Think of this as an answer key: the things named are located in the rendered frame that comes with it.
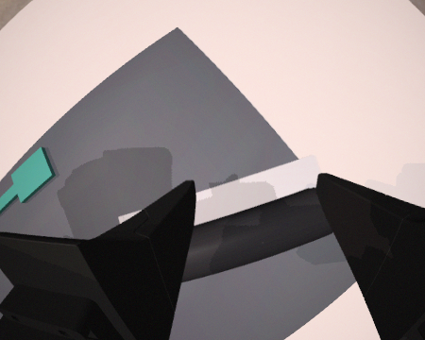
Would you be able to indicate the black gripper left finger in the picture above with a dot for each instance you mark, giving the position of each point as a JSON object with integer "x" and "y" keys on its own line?
{"x": 133, "y": 271}

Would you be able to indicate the teal flat spatula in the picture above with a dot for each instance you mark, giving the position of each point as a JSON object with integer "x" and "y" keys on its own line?
{"x": 28, "y": 179}

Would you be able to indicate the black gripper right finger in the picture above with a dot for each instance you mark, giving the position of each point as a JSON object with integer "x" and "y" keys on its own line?
{"x": 383, "y": 239}

